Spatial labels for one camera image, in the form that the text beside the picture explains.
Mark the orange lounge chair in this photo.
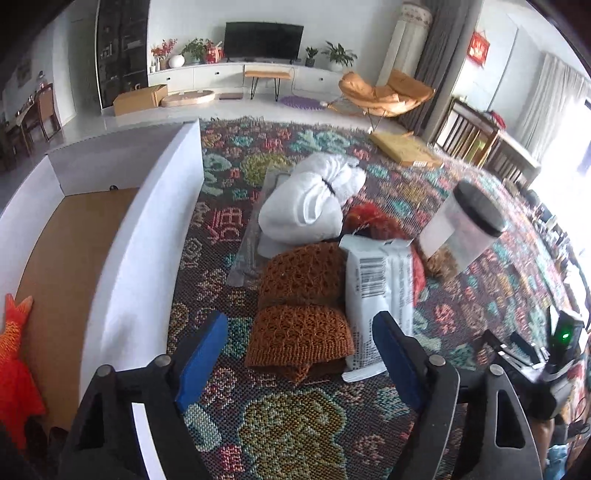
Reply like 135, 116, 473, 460
325, 69, 436, 133

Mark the yellow flat box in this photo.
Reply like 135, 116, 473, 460
370, 132, 443, 168

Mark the green potted plant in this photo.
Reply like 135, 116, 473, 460
322, 41, 358, 72

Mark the black television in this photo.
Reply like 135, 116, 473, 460
222, 22, 304, 61

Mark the brown knitted cloth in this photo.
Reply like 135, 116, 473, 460
245, 242, 356, 384

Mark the cardboard box on floor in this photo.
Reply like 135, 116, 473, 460
113, 84, 168, 116

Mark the wooden slatted chair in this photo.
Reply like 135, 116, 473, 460
434, 97, 501, 168

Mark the white standing air conditioner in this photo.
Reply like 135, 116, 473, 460
377, 1, 433, 86

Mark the red mesh pouch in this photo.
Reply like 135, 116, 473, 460
344, 202, 426, 305

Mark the red flower arrangement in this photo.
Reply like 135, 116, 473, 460
151, 38, 177, 70

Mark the red wall decoration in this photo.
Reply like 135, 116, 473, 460
467, 31, 490, 67

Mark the purple round floor mat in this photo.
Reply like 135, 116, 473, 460
280, 95, 324, 111

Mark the black display cabinet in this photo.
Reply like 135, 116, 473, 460
95, 0, 150, 109

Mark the white storage box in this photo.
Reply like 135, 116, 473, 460
1, 122, 204, 429

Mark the white rolled towel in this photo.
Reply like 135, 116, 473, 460
259, 152, 367, 246

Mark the clear jar black lid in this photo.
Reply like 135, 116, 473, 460
415, 180, 506, 281

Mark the small wooden bench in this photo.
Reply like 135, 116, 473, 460
243, 69, 293, 102

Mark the orange fish plush toy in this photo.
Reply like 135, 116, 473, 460
0, 293, 46, 451

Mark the round wooden tray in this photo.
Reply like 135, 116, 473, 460
160, 90, 216, 108

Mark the wooden dining chair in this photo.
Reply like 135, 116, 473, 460
22, 83, 61, 142

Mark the white barcode package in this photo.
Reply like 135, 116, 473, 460
339, 235, 414, 383

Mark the white tv cabinet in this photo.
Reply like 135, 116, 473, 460
147, 62, 342, 98

